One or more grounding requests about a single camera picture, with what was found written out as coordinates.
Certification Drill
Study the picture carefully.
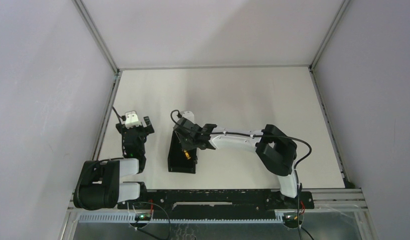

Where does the black plastic bin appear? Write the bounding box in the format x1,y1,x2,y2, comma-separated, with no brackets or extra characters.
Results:
167,131,197,174

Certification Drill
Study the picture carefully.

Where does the circuit board with wires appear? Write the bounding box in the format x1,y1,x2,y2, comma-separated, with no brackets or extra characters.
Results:
282,200,315,240
126,201,171,240

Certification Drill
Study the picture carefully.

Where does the aluminium frame rail back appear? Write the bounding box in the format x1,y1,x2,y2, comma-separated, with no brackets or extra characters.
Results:
119,64,310,72

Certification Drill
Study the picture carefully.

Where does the left circuit board with wires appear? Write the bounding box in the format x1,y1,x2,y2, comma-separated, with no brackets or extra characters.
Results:
126,201,171,240

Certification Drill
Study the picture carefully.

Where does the black yellow screwdriver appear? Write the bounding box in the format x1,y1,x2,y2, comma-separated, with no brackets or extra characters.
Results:
183,150,192,160

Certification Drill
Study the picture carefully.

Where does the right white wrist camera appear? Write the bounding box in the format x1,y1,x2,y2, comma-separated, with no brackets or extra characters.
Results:
181,110,195,123

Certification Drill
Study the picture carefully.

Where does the right circuit board with wires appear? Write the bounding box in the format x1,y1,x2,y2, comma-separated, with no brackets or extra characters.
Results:
282,200,315,240

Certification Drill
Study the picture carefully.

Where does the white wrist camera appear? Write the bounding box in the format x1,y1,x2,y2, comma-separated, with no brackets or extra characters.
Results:
124,111,142,129
181,110,195,123

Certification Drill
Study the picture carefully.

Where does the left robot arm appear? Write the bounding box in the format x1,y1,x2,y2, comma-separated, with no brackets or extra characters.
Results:
73,113,154,211

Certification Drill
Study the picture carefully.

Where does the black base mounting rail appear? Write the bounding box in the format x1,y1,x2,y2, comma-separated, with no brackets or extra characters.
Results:
117,189,315,219

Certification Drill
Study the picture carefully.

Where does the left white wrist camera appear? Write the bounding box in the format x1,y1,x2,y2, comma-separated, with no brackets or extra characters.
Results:
124,111,142,129

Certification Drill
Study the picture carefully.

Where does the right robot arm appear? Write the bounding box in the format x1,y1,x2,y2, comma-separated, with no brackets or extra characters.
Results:
173,116,312,208

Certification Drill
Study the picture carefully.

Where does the aluminium frame rail left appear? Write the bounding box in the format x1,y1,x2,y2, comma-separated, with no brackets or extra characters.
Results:
90,71,121,161

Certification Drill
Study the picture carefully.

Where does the grey slotted cable duct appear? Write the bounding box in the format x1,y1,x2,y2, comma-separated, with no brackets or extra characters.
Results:
78,212,284,224

